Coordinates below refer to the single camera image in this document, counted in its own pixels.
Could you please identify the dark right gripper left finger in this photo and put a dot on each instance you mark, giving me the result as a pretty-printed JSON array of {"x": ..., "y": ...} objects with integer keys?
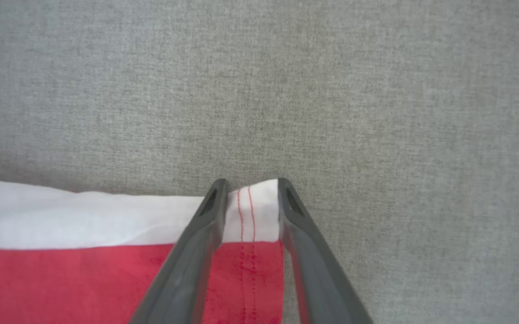
[{"x": 187, "y": 270}]

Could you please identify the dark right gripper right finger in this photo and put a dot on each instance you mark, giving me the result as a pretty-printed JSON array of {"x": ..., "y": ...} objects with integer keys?
[{"x": 318, "y": 279}]

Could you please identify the red shorts white hem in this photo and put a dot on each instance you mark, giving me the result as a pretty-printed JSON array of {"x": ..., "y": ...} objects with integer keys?
[{"x": 83, "y": 279}]

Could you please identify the grey fabric sofa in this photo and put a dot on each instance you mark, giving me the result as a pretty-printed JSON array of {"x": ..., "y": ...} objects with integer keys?
[{"x": 259, "y": 90}]

